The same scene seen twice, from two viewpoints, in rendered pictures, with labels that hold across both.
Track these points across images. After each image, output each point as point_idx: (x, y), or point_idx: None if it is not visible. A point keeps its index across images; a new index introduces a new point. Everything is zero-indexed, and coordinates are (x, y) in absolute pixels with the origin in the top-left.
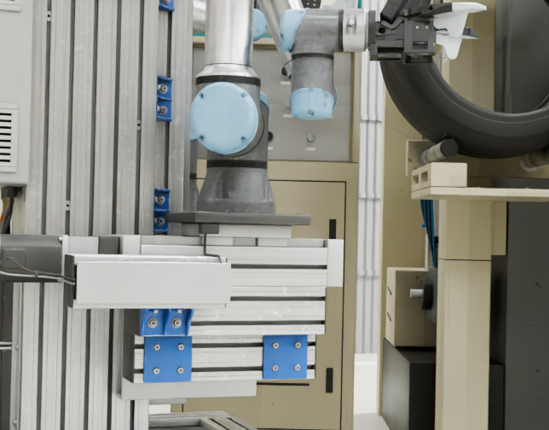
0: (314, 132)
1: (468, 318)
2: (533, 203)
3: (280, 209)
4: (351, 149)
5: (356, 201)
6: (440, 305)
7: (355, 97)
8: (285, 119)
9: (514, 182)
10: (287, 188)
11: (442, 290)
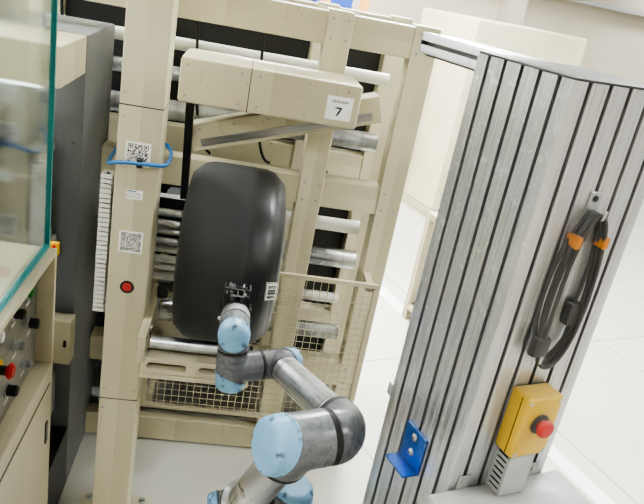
0: (23, 355)
1: (136, 426)
2: (78, 307)
3: (29, 449)
4: (36, 349)
5: (51, 393)
6: (114, 429)
7: (53, 305)
8: (12, 360)
9: (75, 299)
10: (32, 426)
11: (122, 420)
